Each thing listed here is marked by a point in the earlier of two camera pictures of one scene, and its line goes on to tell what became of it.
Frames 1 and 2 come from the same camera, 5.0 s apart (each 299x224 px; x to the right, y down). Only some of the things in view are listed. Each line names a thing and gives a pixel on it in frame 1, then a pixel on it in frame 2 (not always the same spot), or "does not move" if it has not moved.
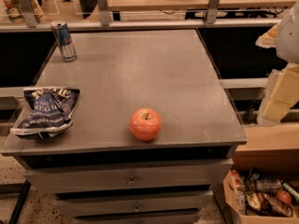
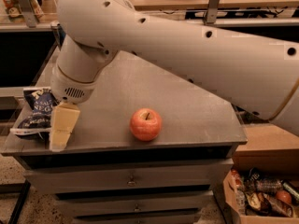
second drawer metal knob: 136,208 does not move
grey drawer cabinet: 99,171 does not move
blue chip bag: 49,112 does not move
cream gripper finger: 281,94 → 63,120
